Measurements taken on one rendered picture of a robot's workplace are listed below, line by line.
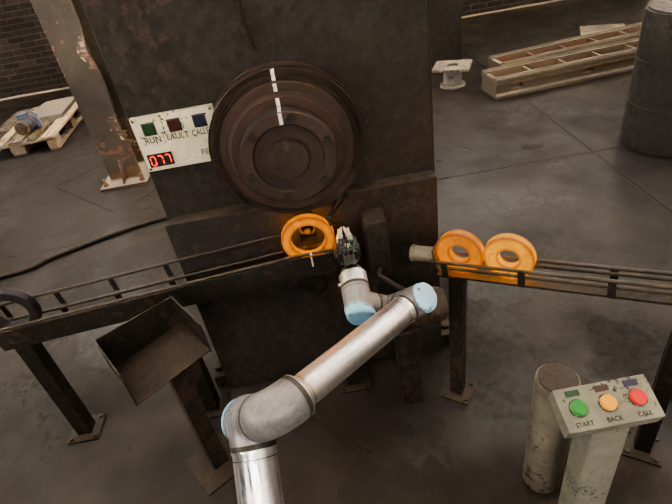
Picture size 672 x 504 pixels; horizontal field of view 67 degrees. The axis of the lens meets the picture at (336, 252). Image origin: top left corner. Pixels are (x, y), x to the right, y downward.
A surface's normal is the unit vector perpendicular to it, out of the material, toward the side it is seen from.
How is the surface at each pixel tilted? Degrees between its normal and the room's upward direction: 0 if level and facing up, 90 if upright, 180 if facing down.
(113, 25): 90
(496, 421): 0
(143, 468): 0
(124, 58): 90
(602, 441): 90
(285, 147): 90
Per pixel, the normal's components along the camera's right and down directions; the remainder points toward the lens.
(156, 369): -0.21, -0.76
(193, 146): 0.11, 0.57
